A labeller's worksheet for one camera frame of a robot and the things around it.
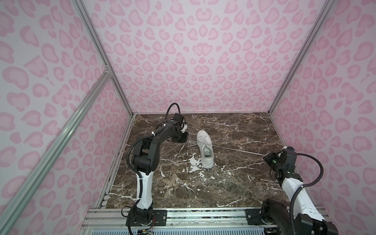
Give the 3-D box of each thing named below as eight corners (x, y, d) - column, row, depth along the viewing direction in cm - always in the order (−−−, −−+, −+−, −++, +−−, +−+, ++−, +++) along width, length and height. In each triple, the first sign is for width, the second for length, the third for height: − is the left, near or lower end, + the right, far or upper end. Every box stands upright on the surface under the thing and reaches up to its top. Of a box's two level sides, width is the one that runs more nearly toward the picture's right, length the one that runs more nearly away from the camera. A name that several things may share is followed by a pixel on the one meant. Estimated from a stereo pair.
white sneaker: (203, 169, 92) (203, 161, 84) (196, 135, 108) (196, 126, 100) (217, 167, 93) (219, 159, 85) (207, 134, 109) (208, 125, 101)
